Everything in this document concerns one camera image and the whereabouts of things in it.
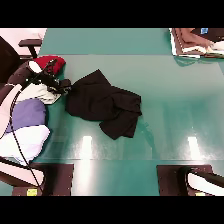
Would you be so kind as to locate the red garment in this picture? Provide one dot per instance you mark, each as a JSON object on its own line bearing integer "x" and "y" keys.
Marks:
{"x": 43, "y": 61}

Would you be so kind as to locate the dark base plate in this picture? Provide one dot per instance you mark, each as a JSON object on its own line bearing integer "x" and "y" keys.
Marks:
{"x": 168, "y": 180}
{"x": 58, "y": 180}

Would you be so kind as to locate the cream garment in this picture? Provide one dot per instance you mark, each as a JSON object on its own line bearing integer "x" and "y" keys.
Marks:
{"x": 38, "y": 91}

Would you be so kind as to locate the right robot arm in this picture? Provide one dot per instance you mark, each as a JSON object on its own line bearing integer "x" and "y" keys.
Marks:
{"x": 203, "y": 181}

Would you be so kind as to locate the black garment with blue label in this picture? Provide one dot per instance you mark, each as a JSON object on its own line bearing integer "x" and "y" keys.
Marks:
{"x": 211, "y": 33}

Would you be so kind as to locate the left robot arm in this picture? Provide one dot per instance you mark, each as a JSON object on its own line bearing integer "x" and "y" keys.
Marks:
{"x": 20, "y": 75}

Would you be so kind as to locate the purple garment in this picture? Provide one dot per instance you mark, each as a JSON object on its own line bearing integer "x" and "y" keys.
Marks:
{"x": 28, "y": 113}

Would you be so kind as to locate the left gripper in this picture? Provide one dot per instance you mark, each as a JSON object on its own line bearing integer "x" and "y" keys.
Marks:
{"x": 60, "y": 85}

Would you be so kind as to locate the brown garment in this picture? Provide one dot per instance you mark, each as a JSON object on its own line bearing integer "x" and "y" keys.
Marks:
{"x": 188, "y": 38}

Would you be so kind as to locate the white folded garment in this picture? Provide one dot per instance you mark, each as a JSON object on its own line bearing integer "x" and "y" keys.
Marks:
{"x": 213, "y": 49}

